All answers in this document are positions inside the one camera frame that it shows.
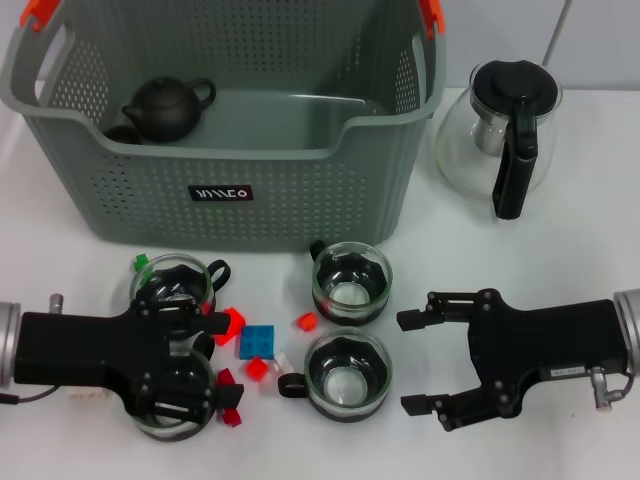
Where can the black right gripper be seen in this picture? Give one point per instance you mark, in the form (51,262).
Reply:
(550,335)

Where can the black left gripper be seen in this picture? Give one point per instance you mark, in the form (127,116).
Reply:
(75,347)

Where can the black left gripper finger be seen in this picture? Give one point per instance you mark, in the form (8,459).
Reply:
(229,396)

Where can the glass teacup with black base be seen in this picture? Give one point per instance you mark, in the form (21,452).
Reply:
(170,280)
(347,385)
(352,295)
(185,370)

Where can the grey-green perforated storage bin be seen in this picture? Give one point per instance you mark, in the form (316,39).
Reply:
(300,200)

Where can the large red sloped brick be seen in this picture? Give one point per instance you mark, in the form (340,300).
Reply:
(236,322)

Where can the dark red toy brick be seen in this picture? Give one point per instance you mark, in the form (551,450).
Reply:
(231,417)

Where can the small red toy brick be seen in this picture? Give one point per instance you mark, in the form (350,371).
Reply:
(256,369)
(307,322)

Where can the blue square toy brick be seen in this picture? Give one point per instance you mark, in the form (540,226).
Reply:
(257,342)

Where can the white toy brick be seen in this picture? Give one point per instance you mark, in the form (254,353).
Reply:
(282,362)

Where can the small green toy brick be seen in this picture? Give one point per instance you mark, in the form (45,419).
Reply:
(141,262)

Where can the pale pink toy brick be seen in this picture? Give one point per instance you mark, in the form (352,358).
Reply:
(90,395)

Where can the small dark clay cup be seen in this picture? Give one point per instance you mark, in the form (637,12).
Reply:
(122,135)

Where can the dark clay teapot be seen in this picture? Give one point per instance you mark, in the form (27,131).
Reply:
(165,110)

